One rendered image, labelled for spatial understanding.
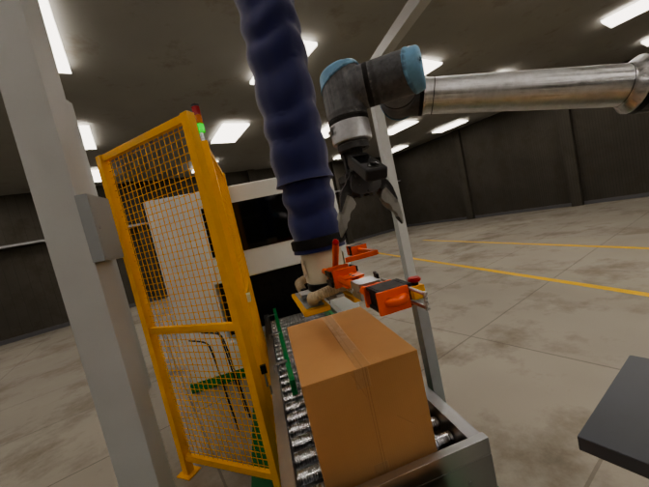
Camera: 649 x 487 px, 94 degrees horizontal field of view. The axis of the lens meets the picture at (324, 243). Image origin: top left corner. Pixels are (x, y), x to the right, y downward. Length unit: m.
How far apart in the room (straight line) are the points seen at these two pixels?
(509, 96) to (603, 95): 0.18
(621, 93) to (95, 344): 1.95
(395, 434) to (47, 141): 1.79
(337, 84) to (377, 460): 1.12
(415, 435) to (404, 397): 0.14
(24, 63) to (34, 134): 0.29
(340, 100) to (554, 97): 0.47
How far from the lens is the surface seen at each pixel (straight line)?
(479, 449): 1.32
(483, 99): 0.85
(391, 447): 1.23
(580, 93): 0.91
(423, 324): 1.70
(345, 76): 0.71
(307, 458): 1.46
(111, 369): 1.76
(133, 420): 1.83
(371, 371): 1.07
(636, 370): 1.45
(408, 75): 0.70
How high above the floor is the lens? 1.44
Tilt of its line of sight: 5 degrees down
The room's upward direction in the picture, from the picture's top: 13 degrees counter-clockwise
